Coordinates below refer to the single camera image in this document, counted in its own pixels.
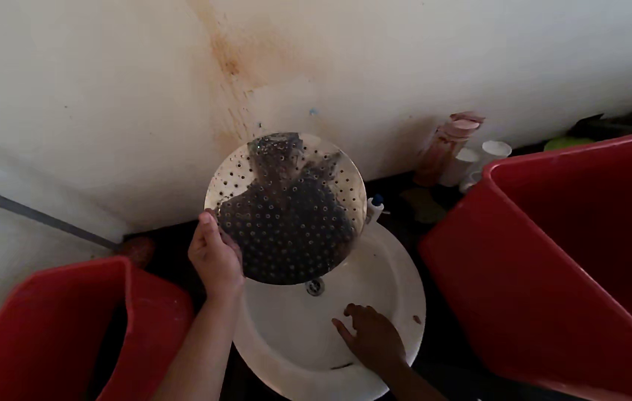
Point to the pink wrapped cylindrical package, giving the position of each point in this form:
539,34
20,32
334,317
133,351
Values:
444,150

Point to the person's right index finger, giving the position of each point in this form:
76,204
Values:
354,312

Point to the small white container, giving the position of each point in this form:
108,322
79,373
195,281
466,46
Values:
469,182

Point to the white bottle with blue cap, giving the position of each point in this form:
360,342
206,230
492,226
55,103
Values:
374,208

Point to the long grey pipe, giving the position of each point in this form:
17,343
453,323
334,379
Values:
37,213

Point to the round perforated metal plate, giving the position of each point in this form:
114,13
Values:
288,217

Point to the person's left thumb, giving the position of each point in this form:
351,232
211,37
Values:
210,229

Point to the person's right fingers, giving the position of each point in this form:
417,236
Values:
371,309

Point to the metal sink drain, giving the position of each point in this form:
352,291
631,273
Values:
315,287

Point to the person's right thumb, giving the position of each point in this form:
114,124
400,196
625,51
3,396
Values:
343,331

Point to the person's right hand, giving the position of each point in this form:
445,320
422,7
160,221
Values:
379,338

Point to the reddish brown round object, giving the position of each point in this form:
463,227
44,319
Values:
139,251

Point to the white cup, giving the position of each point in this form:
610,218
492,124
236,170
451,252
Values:
458,167
495,149

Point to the person's left hand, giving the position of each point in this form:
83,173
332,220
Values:
218,265

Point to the red plastic bin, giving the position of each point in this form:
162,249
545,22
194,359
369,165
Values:
43,317
522,289

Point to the flat brownish object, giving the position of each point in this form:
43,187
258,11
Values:
424,205

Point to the person's right forearm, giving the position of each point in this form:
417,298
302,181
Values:
413,385

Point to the person's left forearm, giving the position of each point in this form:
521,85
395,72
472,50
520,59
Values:
204,348

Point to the white round sink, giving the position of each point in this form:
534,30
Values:
293,332

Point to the green object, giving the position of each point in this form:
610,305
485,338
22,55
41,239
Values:
566,143

